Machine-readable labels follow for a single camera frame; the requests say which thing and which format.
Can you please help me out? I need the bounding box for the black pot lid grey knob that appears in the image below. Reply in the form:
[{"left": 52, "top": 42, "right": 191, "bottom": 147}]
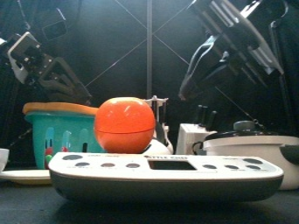
[{"left": 204, "top": 120, "right": 279, "bottom": 142}]

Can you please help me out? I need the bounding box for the white toy pot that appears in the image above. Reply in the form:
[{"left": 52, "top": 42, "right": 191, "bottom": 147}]
[{"left": 191, "top": 135, "right": 299, "bottom": 191}]

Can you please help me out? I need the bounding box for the teal basket with orange rim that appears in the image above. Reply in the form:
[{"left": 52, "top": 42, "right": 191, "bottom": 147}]
[{"left": 22, "top": 101, "right": 107, "bottom": 170}]

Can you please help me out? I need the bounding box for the white utensil rack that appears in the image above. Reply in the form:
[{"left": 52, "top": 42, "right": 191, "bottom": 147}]
[{"left": 144, "top": 95, "right": 171, "bottom": 147}]

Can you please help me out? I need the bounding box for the orange toy egg-shaped fruit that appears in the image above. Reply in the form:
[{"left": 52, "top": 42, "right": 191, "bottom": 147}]
[{"left": 93, "top": 96, "right": 156, "bottom": 155}]

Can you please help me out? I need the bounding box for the white toy knife block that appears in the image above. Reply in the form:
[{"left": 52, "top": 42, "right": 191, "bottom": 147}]
[{"left": 175, "top": 122, "right": 217, "bottom": 156}]

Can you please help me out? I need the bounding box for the white cup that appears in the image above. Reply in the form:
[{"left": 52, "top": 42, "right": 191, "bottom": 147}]
[{"left": 0, "top": 148, "right": 10, "bottom": 173}]

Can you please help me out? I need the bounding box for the white plate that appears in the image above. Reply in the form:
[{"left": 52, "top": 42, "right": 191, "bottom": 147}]
[{"left": 0, "top": 169, "right": 52, "bottom": 186}]

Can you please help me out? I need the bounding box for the white toy stove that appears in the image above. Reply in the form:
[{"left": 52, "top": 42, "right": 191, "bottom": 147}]
[{"left": 48, "top": 151, "right": 285, "bottom": 204}]

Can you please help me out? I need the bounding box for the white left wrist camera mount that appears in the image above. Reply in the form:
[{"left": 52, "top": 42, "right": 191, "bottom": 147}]
[{"left": 5, "top": 31, "right": 43, "bottom": 84}]

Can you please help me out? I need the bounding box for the black handled toy knife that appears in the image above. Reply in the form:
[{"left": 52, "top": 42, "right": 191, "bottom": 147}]
[
  {"left": 195, "top": 104, "right": 204, "bottom": 125},
  {"left": 207, "top": 109, "right": 219, "bottom": 131},
  {"left": 200, "top": 106, "right": 211, "bottom": 126}
]

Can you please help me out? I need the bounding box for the grey frame post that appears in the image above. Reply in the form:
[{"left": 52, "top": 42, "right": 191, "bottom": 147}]
[{"left": 145, "top": 0, "right": 153, "bottom": 100}]

